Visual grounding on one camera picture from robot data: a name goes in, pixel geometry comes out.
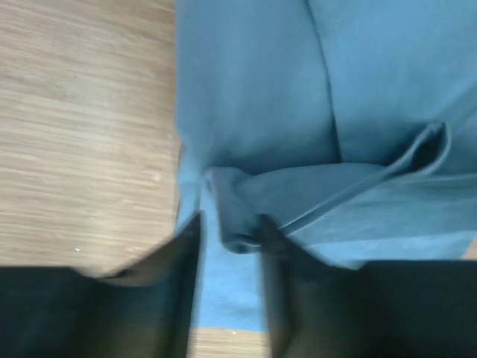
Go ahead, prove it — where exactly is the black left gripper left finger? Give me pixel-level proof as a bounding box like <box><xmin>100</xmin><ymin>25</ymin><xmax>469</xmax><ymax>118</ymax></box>
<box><xmin>1</xmin><ymin>214</ymin><xmax>202</xmax><ymax>357</ymax></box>

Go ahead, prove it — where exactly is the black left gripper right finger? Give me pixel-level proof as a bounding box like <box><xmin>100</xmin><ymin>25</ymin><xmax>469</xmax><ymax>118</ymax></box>
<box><xmin>257</xmin><ymin>216</ymin><xmax>476</xmax><ymax>357</ymax></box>

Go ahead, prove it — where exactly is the light blue t shirt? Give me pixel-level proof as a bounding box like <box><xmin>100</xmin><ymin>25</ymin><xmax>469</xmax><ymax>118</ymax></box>
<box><xmin>175</xmin><ymin>1</ymin><xmax>476</xmax><ymax>331</ymax></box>

